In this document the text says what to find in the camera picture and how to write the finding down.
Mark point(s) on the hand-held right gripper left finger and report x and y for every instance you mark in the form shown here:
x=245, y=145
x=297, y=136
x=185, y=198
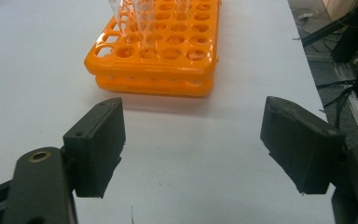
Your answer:
x=96, y=149

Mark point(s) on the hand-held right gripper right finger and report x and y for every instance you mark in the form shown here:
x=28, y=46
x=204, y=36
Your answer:
x=298, y=146

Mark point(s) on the orange plastic test tube rack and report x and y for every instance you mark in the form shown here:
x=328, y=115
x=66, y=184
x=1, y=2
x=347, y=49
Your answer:
x=155, y=67

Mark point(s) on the clear glass test tube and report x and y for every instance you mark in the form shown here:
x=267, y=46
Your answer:
x=119, y=15
x=145, y=21
x=182, y=6

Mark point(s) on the black metal stand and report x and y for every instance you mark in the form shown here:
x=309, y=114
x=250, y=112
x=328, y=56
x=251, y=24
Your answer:
x=354, y=34

